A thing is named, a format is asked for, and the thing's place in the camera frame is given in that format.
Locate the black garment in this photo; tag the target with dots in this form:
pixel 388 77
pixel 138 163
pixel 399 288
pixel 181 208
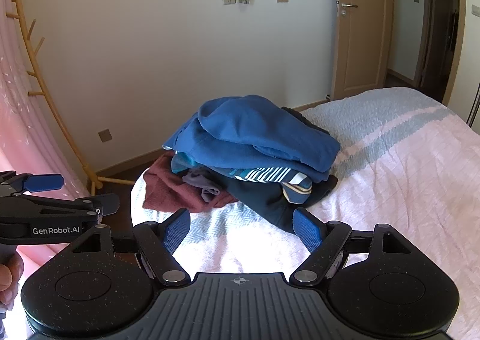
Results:
pixel 262 201

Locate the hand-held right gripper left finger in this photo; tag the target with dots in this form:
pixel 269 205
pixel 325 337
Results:
pixel 179 227

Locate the grey garment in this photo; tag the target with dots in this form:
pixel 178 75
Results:
pixel 204 184

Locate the blue garment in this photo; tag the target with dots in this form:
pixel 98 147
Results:
pixel 243 130

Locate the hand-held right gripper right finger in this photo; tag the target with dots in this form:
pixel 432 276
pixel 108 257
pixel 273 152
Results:
pixel 305 229

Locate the wooden coat rack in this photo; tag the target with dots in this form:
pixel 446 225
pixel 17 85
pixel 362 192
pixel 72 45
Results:
pixel 93 177

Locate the beige wall socket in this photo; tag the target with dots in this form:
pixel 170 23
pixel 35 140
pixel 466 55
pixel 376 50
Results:
pixel 105 135

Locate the maroon garment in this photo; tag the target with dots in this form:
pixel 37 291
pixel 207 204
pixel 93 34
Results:
pixel 168 186

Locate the pink curtain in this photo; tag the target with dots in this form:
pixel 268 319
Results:
pixel 22 118

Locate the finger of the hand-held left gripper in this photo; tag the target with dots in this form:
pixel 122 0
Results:
pixel 105 204
pixel 43 182

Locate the light wooden door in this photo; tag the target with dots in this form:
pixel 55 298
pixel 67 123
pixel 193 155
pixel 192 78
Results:
pixel 360 43

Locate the person's left hand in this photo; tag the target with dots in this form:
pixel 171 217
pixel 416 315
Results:
pixel 9 282

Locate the white wall switch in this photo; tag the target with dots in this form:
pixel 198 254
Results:
pixel 475 10

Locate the teal striped garment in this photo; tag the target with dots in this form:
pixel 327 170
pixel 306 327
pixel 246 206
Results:
pixel 270 175

